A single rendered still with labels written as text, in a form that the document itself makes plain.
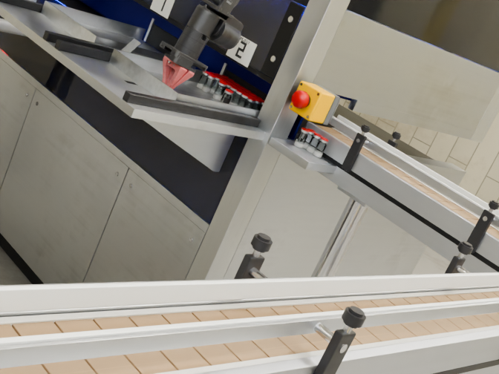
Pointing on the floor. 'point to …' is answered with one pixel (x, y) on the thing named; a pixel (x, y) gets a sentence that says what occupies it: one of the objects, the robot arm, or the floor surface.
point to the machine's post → (251, 197)
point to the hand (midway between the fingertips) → (165, 90)
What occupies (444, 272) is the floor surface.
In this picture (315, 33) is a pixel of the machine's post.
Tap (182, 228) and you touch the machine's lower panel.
